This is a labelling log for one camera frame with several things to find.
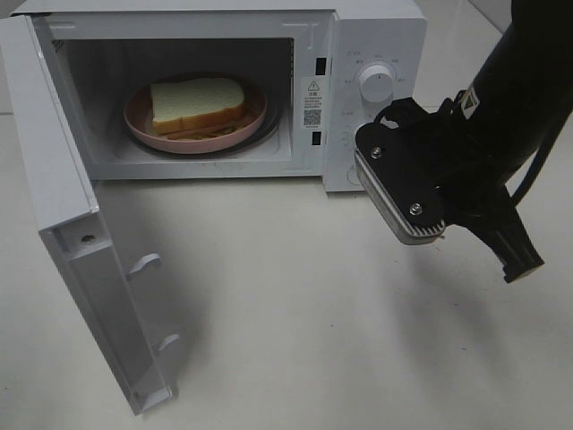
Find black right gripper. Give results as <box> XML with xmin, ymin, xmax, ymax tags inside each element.
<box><xmin>380</xmin><ymin>98</ymin><xmax>544</xmax><ymax>283</ymax></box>

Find round door release button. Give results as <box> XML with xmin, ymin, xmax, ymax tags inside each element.
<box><xmin>346</xmin><ymin>166</ymin><xmax>361</xmax><ymax>186</ymax></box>

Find white bread sandwich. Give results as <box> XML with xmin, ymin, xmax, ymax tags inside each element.
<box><xmin>150</xmin><ymin>78</ymin><xmax>245</xmax><ymax>134</ymax></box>

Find pink round plate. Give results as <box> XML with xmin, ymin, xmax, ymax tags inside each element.
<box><xmin>124</xmin><ymin>74</ymin><xmax>268</xmax><ymax>155</ymax></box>

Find white microwave door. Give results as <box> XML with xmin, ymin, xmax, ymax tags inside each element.
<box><xmin>1</xmin><ymin>15</ymin><xmax>174</xmax><ymax>415</ymax></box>

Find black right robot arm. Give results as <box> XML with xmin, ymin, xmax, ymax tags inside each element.
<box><xmin>372</xmin><ymin>1</ymin><xmax>572</xmax><ymax>282</ymax></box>

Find upper white power knob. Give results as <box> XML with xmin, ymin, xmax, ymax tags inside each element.
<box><xmin>358</xmin><ymin>62</ymin><xmax>396</xmax><ymax>103</ymax></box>

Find white microwave oven body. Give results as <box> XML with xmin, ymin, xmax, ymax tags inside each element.
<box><xmin>8</xmin><ymin>1</ymin><xmax>426</xmax><ymax>192</ymax></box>

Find white warning label sticker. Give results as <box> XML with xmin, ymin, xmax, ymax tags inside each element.
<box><xmin>300</xmin><ymin>76</ymin><xmax>327</xmax><ymax>130</ymax></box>

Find black camera cable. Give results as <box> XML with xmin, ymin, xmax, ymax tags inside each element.
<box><xmin>509</xmin><ymin>129</ymin><xmax>563</xmax><ymax>202</ymax></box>

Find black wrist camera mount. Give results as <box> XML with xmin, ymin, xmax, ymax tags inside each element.
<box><xmin>355</xmin><ymin>123</ymin><xmax>446</xmax><ymax>245</ymax></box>

